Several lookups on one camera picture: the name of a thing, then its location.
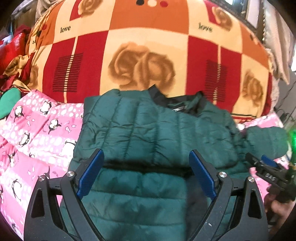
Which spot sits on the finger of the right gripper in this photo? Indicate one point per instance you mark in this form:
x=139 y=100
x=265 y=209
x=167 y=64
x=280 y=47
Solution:
x=253 y=159
x=269 y=160

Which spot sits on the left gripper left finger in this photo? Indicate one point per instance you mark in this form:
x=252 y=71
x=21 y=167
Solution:
x=44 y=220

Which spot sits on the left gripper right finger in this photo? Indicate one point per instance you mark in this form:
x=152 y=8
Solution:
x=248 y=219

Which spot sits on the dark green quilted puffer jacket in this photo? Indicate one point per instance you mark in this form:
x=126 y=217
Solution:
x=146 y=189

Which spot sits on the person's right hand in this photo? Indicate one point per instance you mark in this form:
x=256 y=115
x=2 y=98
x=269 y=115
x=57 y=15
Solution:
x=282 y=210

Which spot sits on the pink penguin print quilt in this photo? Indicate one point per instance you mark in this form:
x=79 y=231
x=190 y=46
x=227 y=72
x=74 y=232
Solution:
x=37 y=138

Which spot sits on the cream floral bedding pile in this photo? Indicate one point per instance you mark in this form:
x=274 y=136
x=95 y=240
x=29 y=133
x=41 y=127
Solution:
x=279 y=42

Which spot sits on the green cloth item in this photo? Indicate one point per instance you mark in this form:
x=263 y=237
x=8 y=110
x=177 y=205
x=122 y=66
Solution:
x=8 y=101

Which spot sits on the red orange rose patterned blanket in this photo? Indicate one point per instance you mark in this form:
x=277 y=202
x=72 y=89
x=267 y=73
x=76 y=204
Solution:
x=79 y=49

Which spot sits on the bright window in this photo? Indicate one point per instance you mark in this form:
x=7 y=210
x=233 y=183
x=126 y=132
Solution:
x=249 y=10

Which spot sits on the red shiny fabric pile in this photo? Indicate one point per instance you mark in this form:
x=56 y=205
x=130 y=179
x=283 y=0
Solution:
x=13 y=57

